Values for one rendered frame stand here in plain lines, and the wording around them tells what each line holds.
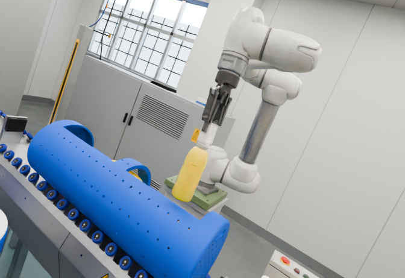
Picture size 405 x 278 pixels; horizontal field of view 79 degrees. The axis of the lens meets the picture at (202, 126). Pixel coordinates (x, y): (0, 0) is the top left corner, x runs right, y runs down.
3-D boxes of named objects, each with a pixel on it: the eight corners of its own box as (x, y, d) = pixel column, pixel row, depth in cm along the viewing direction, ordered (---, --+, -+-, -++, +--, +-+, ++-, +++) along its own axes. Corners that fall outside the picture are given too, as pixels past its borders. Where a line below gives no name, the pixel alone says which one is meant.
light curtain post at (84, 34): (17, 240, 190) (88, 27, 168) (21, 245, 187) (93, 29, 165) (8, 243, 184) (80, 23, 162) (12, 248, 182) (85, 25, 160)
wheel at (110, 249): (113, 240, 90) (111, 239, 89) (121, 247, 88) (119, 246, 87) (103, 251, 88) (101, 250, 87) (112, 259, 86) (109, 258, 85)
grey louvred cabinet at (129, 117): (83, 149, 400) (113, 64, 381) (190, 223, 314) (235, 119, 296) (50, 151, 350) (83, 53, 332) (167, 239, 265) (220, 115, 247)
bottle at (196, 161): (173, 188, 85) (194, 139, 84) (191, 196, 85) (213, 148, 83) (169, 195, 78) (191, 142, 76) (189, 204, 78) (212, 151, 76)
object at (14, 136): (17, 140, 143) (25, 116, 141) (21, 143, 141) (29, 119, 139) (-3, 140, 134) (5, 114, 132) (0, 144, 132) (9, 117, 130)
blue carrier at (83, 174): (75, 170, 133) (93, 122, 130) (208, 276, 97) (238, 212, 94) (17, 175, 108) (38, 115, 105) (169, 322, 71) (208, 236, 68)
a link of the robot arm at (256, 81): (244, 52, 125) (269, 61, 122) (246, 61, 143) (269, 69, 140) (234, 77, 126) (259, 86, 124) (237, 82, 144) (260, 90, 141)
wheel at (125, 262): (126, 252, 87) (125, 251, 86) (135, 260, 85) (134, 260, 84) (117, 265, 85) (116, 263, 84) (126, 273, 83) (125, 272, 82)
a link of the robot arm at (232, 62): (217, 48, 77) (211, 66, 77) (243, 53, 72) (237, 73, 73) (228, 59, 85) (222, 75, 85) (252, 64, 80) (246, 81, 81)
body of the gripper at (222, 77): (224, 75, 84) (214, 101, 85) (213, 66, 77) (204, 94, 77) (243, 80, 81) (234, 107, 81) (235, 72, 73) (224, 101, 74)
